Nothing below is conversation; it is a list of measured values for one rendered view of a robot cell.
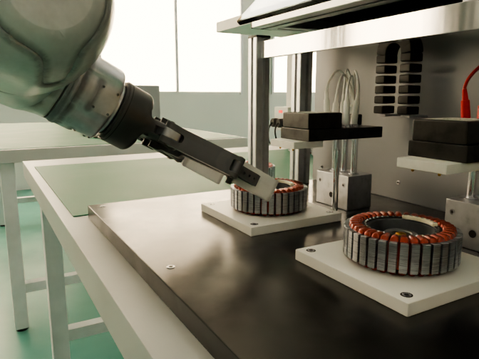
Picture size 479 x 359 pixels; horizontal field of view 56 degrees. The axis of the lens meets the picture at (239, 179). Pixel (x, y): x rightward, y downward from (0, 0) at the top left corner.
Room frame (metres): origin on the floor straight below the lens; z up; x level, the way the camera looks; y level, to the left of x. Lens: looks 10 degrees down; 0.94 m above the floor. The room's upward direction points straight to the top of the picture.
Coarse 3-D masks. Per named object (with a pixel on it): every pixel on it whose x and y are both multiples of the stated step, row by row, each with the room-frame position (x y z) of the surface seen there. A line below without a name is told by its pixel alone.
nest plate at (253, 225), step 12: (204, 204) 0.67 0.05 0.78; (216, 204) 0.66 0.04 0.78; (228, 204) 0.66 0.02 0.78; (312, 204) 0.66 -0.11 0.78; (216, 216) 0.63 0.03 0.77; (228, 216) 0.60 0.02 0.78; (240, 216) 0.60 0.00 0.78; (252, 216) 0.60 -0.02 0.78; (264, 216) 0.60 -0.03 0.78; (276, 216) 0.60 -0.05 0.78; (288, 216) 0.60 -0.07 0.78; (300, 216) 0.60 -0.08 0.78; (312, 216) 0.60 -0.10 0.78; (324, 216) 0.60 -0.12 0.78; (336, 216) 0.61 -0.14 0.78; (240, 228) 0.57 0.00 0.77; (252, 228) 0.54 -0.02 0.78; (264, 228) 0.55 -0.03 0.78; (276, 228) 0.56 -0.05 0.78; (288, 228) 0.57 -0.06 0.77
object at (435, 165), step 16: (416, 128) 0.48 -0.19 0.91; (432, 128) 0.46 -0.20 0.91; (448, 128) 0.45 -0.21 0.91; (464, 128) 0.43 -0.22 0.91; (416, 144) 0.48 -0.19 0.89; (432, 144) 0.46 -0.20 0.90; (448, 144) 0.45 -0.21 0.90; (464, 144) 0.43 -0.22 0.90; (400, 160) 0.47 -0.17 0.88; (416, 160) 0.45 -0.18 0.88; (432, 160) 0.45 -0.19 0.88; (448, 160) 0.44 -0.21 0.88; (464, 160) 0.43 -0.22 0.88
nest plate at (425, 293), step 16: (304, 256) 0.45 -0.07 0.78; (320, 256) 0.44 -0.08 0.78; (336, 256) 0.44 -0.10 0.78; (464, 256) 0.44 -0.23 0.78; (336, 272) 0.41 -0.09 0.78; (352, 272) 0.40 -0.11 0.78; (368, 272) 0.40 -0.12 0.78; (448, 272) 0.40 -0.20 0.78; (464, 272) 0.40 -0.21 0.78; (368, 288) 0.37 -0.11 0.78; (384, 288) 0.36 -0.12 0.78; (400, 288) 0.36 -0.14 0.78; (416, 288) 0.36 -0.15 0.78; (432, 288) 0.36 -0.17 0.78; (448, 288) 0.36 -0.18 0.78; (464, 288) 0.37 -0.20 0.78; (384, 304) 0.35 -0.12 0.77; (400, 304) 0.34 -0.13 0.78; (416, 304) 0.34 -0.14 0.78; (432, 304) 0.35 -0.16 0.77
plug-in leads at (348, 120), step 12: (336, 72) 0.74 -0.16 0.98; (348, 72) 0.74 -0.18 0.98; (348, 84) 0.70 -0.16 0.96; (324, 96) 0.73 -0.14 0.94; (336, 96) 0.70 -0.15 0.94; (348, 96) 0.69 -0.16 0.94; (324, 108) 0.73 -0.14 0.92; (336, 108) 0.70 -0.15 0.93; (348, 108) 0.69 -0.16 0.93; (348, 120) 0.69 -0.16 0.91; (360, 120) 0.74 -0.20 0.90
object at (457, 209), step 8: (448, 200) 0.52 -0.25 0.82; (456, 200) 0.52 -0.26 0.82; (464, 200) 0.51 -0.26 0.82; (472, 200) 0.51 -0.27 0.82; (448, 208) 0.52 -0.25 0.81; (456, 208) 0.51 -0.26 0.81; (464, 208) 0.51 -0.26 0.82; (472, 208) 0.50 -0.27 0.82; (448, 216) 0.52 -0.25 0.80; (456, 216) 0.51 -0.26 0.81; (464, 216) 0.51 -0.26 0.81; (472, 216) 0.50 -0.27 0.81; (456, 224) 0.51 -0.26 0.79; (464, 224) 0.50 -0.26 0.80; (472, 224) 0.50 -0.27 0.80; (464, 232) 0.50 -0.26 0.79; (472, 232) 0.49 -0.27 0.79; (464, 240) 0.50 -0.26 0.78; (472, 240) 0.49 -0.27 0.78; (472, 248) 0.49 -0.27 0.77
